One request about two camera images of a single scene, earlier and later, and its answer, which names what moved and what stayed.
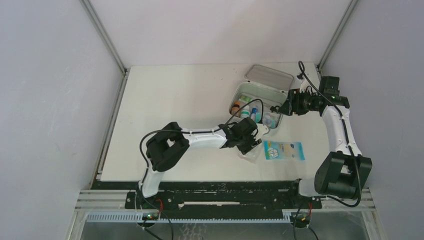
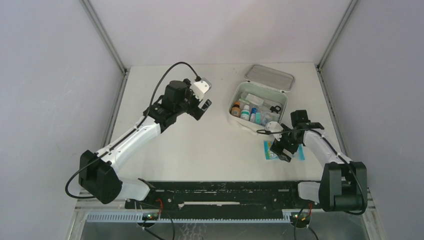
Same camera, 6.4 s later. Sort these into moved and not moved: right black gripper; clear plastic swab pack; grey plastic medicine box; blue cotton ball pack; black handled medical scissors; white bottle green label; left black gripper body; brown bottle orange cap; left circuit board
Moved: left black gripper body; right black gripper; clear plastic swab pack
Not moved: brown bottle orange cap; grey plastic medicine box; black handled medical scissors; blue cotton ball pack; white bottle green label; left circuit board
